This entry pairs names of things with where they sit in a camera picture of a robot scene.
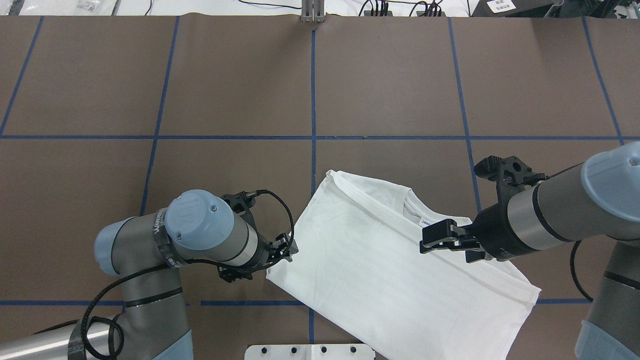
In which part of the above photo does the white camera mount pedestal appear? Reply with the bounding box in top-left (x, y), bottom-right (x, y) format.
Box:
top-left (244, 343), bottom-right (377, 360)

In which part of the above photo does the aluminium frame post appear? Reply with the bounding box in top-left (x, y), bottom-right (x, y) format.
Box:
top-left (301, 0), bottom-right (326, 24)

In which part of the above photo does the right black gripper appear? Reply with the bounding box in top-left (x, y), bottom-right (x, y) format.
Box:
top-left (419, 203), bottom-right (515, 264)

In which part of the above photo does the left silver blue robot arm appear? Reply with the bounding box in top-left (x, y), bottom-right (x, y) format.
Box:
top-left (1, 189), bottom-right (298, 360)

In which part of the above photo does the white long-sleeve printed shirt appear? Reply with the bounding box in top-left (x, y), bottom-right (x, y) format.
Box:
top-left (266, 170), bottom-right (541, 360)

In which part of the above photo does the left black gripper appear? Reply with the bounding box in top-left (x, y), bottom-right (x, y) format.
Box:
top-left (216, 215), bottom-right (299, 283)

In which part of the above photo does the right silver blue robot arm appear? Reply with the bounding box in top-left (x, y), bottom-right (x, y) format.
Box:
top-left (419, 142), bottom-right (640, 360)

